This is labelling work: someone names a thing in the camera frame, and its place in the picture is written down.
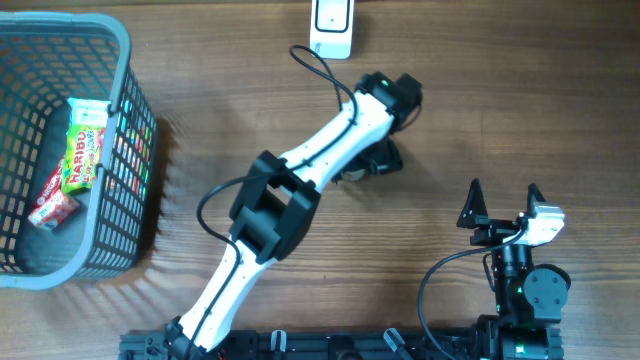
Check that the mint Zappy wipes pack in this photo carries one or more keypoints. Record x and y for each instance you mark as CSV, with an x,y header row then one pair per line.
x,y
88,112

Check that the grey plastic mesh basket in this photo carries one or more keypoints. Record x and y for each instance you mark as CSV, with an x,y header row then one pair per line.
x,y
47,59

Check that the green Haribo gummy bag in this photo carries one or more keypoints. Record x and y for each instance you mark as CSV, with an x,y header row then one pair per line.
x,y
83,153

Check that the green lid jar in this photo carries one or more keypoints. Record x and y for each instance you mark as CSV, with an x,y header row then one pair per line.
x,y
353,175

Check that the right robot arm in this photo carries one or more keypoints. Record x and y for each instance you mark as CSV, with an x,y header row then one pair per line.
x,y
529,297

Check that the red Nescafe coffee stick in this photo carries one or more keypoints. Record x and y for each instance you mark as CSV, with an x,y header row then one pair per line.
x,y
52,184

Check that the white barcode scanner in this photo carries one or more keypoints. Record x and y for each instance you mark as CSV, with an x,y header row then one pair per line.
x,y
331,28

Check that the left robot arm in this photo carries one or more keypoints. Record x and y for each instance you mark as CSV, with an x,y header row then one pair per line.
x,y
279,196

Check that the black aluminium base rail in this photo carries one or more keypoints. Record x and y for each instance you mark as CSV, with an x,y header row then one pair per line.
x,y
458,343

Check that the small red white box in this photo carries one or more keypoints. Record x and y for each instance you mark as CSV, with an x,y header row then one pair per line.
x,y
54,211

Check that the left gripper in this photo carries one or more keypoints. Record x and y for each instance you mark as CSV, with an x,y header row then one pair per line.
x,y
393,163

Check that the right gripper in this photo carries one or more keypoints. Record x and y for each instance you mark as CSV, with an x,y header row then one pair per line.
x,y
475,214

